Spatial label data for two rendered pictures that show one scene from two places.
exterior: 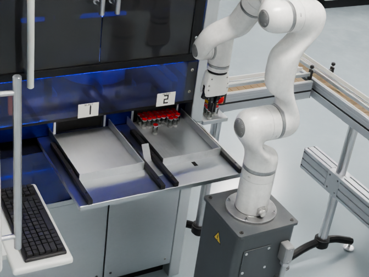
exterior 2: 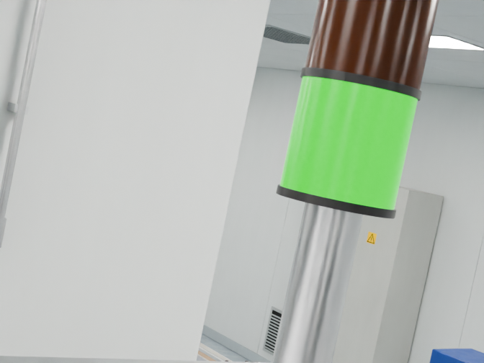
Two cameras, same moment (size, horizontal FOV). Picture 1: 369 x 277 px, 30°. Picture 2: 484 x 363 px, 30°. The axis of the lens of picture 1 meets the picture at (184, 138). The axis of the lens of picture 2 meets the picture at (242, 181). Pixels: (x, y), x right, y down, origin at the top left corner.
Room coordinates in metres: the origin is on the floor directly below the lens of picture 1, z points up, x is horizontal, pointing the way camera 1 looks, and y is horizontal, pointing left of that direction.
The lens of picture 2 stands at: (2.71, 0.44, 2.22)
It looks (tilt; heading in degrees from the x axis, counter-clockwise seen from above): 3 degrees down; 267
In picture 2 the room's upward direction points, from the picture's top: 12 degrees clockwise
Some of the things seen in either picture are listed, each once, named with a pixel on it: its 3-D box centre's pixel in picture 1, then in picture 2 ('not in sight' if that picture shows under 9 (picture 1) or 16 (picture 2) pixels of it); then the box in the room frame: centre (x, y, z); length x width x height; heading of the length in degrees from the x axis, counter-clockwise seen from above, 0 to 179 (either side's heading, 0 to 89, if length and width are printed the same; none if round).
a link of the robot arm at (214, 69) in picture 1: (218, 66); not in sight; (2.35, -0.09, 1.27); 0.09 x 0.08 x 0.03; 123
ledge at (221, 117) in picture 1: (207, 114); not in sight; (2.72, -0.09, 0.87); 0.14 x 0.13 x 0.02; 32
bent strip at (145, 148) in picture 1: (152, 159); not in sight; (2.22, 0.11, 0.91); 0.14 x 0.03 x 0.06; 33
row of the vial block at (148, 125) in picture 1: (160, 120); not in sight; (2.53, 0.11, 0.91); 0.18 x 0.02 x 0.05; 122
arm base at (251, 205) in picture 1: (255, 188); not in sight; (2.06, -0.28, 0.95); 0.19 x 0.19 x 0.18
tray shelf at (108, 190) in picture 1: (141, 156); not in sight; (2.29, 0.16, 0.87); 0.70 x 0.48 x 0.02; 122
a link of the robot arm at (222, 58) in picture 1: (220, 45); not in sight; (2.35, -0.08, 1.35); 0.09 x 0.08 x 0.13; 122
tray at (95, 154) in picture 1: (95, 148); not in sight; (2.26, 0.34, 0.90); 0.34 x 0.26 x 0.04; 32
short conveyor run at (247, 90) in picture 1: (247, 86); not in sight; (2.95, -0.26, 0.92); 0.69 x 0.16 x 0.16; 122
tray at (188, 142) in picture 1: (172, 135); not in sight; (2.44, 0.05, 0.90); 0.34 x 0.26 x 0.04; 32
